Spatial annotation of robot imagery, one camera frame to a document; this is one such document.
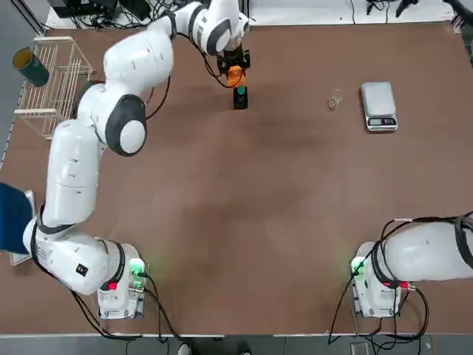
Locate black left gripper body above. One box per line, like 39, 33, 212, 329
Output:
223, 47, 245, 70

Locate green button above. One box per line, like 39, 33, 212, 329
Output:
232, 84, 251, 111

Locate clear measuring cup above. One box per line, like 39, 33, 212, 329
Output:
327, 88, 343, 111

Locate white electronic scale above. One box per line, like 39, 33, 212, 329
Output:
360, 81, 401, 132

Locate black electronics box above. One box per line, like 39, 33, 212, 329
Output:
47, 0, 120, 18

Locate green cylindrical can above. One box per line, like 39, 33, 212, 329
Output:
13, 47, 50, 88

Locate blue chair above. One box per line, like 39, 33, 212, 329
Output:
0, 182, 35, 253

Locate person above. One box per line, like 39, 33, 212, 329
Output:
177, 341, 253, 355

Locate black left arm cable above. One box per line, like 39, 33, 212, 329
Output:
173, 31, 237, 89

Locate white wire rack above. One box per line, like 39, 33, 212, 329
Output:
14, 35, 95, 142

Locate black right base cables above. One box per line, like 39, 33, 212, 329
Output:
327, 216, 432, 347

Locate black base cables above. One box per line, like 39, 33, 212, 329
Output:
327, 216, 432, 347
69, 273, 227, 343

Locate black left base cables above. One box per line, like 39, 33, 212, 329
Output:
69, 273, 227, 343

